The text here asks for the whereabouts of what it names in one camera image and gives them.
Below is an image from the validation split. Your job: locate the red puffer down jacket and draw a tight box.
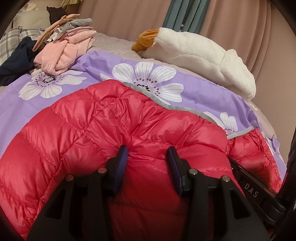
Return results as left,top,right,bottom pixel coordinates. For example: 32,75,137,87
1,80,282,240

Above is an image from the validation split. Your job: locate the tan wooden clothes hanger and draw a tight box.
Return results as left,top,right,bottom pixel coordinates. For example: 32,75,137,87
32,14,80,52

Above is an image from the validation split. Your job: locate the purple floral bed quilt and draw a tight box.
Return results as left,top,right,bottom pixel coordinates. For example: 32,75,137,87
1,51,286,179

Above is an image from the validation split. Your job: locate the pink folded garment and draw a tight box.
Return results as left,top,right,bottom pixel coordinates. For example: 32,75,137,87
34,27,96,76

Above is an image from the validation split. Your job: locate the dark navy garment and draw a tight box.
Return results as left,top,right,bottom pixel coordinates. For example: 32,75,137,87
0,37,38,86

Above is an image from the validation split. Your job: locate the grey folded garment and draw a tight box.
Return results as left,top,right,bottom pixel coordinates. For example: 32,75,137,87
46,18,93,43

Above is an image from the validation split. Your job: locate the grey teal curtain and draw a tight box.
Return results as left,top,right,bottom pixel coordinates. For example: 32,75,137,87
163,0,210,34

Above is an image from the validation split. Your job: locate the plaid grey pillow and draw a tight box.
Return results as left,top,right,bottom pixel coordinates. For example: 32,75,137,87
0,27,45,64

